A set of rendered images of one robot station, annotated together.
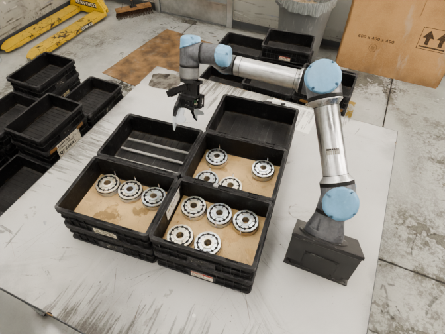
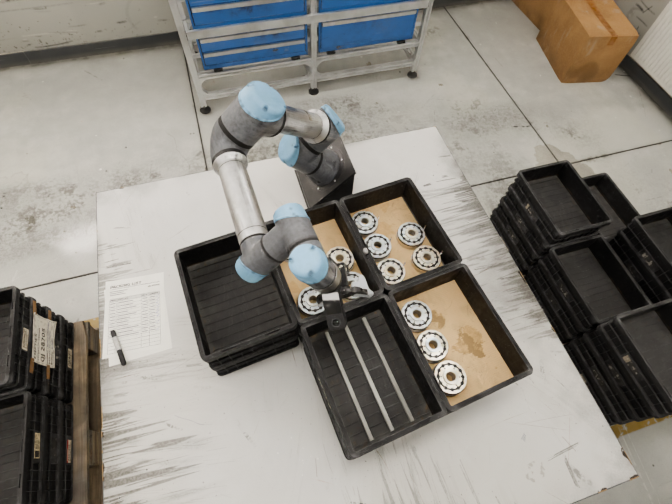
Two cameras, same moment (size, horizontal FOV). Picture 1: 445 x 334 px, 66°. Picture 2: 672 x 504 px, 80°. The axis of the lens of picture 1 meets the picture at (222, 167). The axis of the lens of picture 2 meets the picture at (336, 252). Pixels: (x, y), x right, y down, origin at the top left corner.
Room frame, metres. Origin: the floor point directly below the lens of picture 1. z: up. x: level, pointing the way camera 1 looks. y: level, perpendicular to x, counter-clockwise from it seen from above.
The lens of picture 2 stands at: (1.41, 0.44, 2.12)
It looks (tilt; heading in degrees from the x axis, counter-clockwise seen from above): 61 degrees down; 225
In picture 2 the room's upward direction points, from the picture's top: 5 degrees clockwise
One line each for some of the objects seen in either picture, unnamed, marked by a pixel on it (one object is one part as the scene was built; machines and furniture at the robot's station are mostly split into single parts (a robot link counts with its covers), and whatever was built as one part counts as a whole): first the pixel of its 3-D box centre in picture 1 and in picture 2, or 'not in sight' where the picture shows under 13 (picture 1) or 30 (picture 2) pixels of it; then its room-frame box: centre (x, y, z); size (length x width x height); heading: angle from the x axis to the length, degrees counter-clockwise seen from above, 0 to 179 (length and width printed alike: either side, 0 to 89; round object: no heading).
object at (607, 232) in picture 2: not in sight; (592, 215); (-0.64, 0.45, 0.26); 0.40 x 0.30 x 0.23; 67
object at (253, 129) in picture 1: (252, 128); (236, 294); (1.28, -0.15, 0.87); 0.40 x 0.30 x 0.11; 73
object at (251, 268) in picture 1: (213, 220); (398, 230); (0.70, 0.03, 0.92); 0.40 x 0.30 x 0.02; 73
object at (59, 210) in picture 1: (118, 193); (456, 331); (0.82, 0.41, 0.92); 0.40 x 0.30 x 0.02; 73
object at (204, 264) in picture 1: (213, 227); (395, 238); (0.70, 0.03, 0.87); 0.40 x 0.30 x 0.11; 73
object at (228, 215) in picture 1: (219, 213); (377, 245); (0.78, 0.01, 0.86); 0.10 x 0.10 x 0.01
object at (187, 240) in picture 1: (179, 235); (426, 257); (0.67, 0.16, 0.86); 0.10 x 0.10 x 0.01
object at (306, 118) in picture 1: (288, 114); (134, 315); (1.59, -0.39, 0.70); 0.33 x 0.23 x 0.01; 67
